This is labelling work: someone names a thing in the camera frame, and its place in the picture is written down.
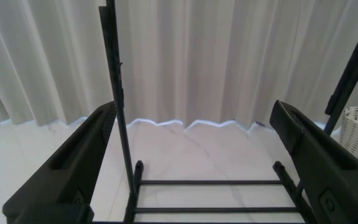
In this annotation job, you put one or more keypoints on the white curtain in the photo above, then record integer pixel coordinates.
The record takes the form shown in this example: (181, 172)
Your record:
(182, 62)

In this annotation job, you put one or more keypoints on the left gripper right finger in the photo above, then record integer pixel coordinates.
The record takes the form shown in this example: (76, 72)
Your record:
(328, 168)

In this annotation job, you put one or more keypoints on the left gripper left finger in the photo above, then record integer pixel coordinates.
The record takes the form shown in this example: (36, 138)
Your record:
(70, 168)

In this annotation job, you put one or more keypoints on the black clothes rack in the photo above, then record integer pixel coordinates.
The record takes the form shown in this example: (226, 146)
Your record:
(114, 62)

